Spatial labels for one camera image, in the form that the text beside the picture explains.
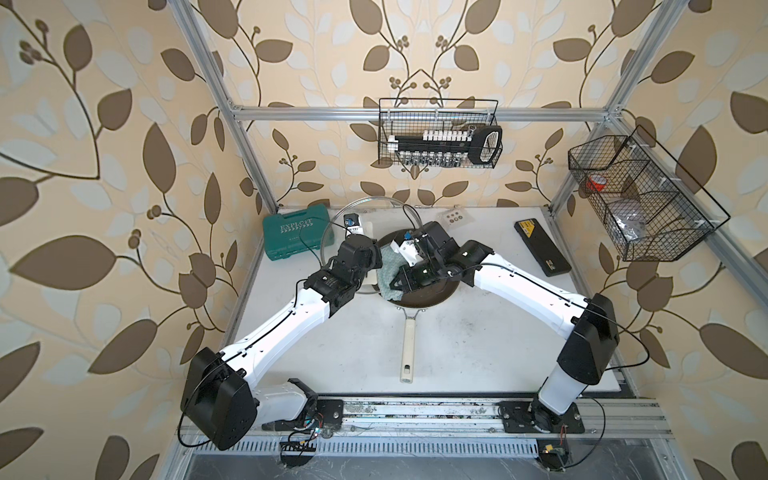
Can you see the black wire basket wall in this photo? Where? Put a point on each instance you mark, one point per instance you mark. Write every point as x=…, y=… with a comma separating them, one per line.
x=411, y=116
x=680, y=212

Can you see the clear plastic bag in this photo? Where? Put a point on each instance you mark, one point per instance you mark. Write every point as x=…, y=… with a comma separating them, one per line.
x=629, y=218

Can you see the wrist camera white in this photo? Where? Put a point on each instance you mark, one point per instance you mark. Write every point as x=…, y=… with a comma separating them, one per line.
x=407, y=248
x=353, y=224

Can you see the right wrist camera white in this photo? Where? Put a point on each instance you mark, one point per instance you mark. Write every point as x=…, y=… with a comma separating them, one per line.
x=407, y=248

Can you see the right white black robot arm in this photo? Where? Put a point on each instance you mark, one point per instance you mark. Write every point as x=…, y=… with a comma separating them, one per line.
x=588, y=325

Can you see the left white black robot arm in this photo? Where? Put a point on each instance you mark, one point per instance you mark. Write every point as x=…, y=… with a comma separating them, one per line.
x=222, y=395

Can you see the brown frying pan cream handle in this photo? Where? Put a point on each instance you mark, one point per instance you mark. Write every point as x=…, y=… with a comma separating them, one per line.
x=411, y=305

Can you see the black flat box yellow label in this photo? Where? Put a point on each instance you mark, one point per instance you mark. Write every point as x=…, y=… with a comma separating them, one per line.
x=543, y=249

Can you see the black socket set holder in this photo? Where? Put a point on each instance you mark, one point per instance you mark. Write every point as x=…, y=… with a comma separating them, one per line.
x=477, y=147

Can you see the green plastic tool case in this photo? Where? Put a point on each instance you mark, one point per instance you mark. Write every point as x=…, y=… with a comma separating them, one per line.
x=295, y=232

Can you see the glass pot lid cream handle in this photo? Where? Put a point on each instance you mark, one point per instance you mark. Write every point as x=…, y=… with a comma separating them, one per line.
x=361, y=259

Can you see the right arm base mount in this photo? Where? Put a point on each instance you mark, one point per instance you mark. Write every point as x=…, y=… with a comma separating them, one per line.
x=530, y=416

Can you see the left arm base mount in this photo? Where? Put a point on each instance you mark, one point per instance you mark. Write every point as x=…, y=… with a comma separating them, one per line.
x=326, y=415

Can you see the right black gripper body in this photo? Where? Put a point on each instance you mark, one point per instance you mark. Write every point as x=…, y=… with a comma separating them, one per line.
x=422, y=274

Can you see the black wire basket back wall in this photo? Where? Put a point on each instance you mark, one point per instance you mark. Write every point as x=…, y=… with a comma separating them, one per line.
x=411, y=116

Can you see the black wire basket right wall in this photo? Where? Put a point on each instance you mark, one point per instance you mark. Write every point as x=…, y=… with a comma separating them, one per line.
x=680, y=212

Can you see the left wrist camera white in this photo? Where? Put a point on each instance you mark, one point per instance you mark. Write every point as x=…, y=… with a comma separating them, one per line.
x=353, y=224

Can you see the green microfibre cloth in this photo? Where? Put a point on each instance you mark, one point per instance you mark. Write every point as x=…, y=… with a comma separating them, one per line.
x=391, y=264

